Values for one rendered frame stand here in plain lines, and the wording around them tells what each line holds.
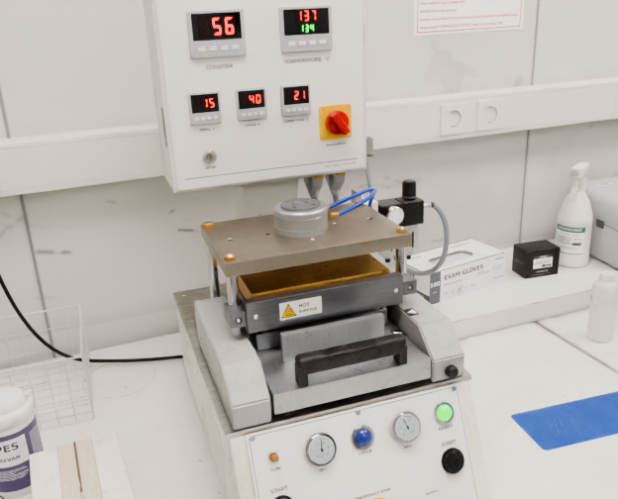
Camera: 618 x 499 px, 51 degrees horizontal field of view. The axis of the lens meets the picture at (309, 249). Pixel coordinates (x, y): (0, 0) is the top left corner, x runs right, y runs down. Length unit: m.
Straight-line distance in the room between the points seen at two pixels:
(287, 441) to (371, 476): 0.12
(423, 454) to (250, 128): 0.54
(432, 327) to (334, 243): 0.18
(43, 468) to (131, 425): 0.24
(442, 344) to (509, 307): 0.56
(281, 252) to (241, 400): 0.20
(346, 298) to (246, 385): 0.19
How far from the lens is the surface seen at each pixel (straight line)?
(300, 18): 1.03
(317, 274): 0.92
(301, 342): 0.87
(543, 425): 1.17
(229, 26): 1.00
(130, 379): 1.33
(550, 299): 1.51
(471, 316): 1.40
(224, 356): 0.84
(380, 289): 0.91
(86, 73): 1.33
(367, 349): 0.83
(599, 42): 1.86
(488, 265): 1.52
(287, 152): 1.05
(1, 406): 1.04
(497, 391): 1.24
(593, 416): 1.22
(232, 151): 1.03
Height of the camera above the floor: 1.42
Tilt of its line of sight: 21 degrees down
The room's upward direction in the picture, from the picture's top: 3 degrees counter-clockwise
